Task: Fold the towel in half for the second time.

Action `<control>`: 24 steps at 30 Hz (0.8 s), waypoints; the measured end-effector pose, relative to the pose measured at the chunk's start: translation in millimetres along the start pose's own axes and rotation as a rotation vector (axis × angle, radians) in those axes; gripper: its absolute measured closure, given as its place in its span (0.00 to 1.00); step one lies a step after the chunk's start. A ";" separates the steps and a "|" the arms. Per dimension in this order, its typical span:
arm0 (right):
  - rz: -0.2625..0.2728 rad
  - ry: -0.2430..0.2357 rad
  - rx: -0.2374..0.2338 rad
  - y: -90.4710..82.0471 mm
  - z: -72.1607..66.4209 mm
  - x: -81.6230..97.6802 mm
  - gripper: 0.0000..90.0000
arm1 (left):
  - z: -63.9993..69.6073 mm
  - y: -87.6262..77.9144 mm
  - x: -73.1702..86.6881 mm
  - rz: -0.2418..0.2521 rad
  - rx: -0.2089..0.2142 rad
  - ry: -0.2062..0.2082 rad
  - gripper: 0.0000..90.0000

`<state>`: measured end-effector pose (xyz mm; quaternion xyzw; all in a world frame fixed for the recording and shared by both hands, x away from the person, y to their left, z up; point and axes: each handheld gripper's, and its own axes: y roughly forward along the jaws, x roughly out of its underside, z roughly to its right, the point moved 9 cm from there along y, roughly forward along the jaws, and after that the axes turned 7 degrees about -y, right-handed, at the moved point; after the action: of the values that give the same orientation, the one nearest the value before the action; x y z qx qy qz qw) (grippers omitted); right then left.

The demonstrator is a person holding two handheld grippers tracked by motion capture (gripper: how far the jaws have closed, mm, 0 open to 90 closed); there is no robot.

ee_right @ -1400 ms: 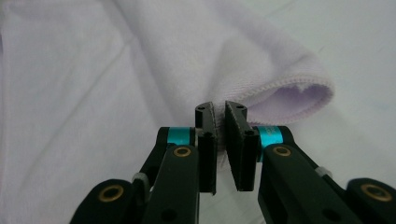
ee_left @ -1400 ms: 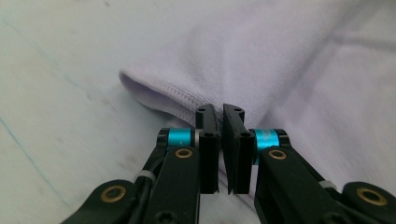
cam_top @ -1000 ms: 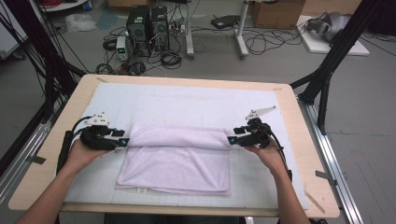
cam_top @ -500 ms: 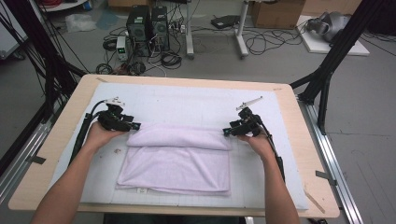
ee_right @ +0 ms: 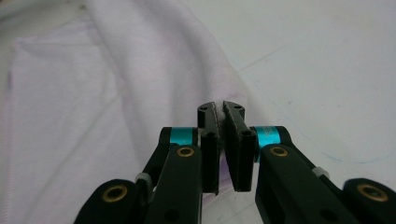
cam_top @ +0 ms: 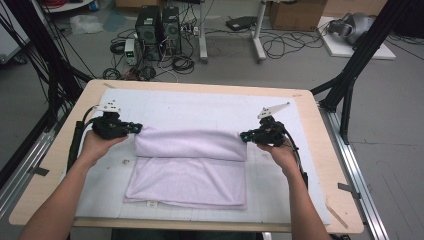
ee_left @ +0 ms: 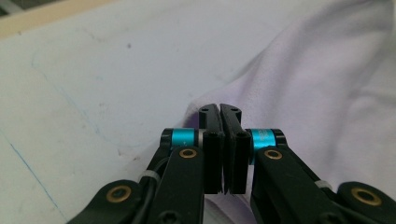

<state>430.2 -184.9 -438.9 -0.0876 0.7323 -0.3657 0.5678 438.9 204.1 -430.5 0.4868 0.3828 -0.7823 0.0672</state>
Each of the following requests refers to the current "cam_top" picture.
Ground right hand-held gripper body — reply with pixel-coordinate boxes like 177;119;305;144
254;101;291;147

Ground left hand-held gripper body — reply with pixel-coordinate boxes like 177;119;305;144
91;99;132;141

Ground light purple printed towel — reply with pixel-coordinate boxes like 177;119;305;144
123;125;250;211

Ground person's left hand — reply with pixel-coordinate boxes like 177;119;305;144
79;130;129;165

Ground person's right hand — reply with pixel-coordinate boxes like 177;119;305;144
256;142;299;178

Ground white grid mat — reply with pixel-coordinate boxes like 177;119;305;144
60;87;332;226

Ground white power supply box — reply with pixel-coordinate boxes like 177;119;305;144
123;38;139;66

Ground black tape piece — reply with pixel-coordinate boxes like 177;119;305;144
337;181;362;200
28;165;51;177

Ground large black computer tower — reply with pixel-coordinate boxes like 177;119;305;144
134;4;163;62

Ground white desk leg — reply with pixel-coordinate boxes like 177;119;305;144
251;0;268;64
197;0;210;65

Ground slim black computer tower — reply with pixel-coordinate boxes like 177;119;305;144
161;5;184;56

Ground thin wooden stick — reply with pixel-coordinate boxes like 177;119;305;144
324;201;350;230

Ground clear plastic bag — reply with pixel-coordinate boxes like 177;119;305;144
68;13;105;36

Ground teal floor sheet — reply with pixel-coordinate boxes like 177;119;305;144
102;9;129;33

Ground white floor board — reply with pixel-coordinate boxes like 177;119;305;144
317;15;397;61

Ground black flat device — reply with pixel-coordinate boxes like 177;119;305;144
225;15;260;32

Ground brown cardboard box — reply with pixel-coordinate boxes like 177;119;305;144
268;0;329;33

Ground grey helmet-shaped device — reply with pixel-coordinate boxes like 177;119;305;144
326;11;377;46

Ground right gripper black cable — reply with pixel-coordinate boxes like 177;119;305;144
282;127;310;188

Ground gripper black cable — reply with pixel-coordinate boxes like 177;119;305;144
282;127;310;188
66;105;102;173

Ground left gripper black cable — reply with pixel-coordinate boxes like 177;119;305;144
66;105;102;173

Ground coiled black cable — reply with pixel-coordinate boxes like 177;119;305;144
171;54;196;76

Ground aluminium rail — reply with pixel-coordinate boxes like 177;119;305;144
0;109;69;218
318;102;391;240

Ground loose black floor cables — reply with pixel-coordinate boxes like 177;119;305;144
259;27;327;61

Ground black metal frame stand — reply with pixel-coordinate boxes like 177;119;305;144
309;0;415;145
0;0;95;132

